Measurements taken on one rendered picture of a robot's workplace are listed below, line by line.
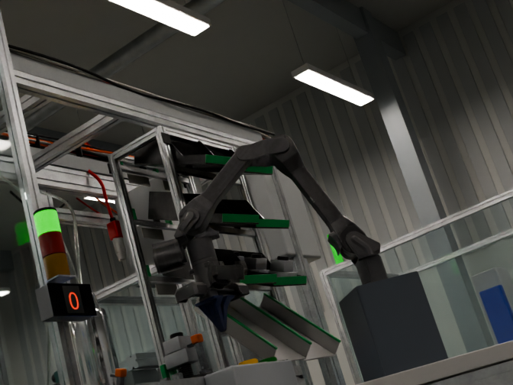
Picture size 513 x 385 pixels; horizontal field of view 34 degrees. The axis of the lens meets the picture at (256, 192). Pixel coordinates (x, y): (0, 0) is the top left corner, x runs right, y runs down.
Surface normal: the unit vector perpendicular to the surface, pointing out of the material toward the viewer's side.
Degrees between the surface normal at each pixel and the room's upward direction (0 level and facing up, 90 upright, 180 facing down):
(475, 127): 90
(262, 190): 90
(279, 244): 90
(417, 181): 90
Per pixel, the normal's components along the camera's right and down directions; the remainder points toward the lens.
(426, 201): -0.56, -0.11
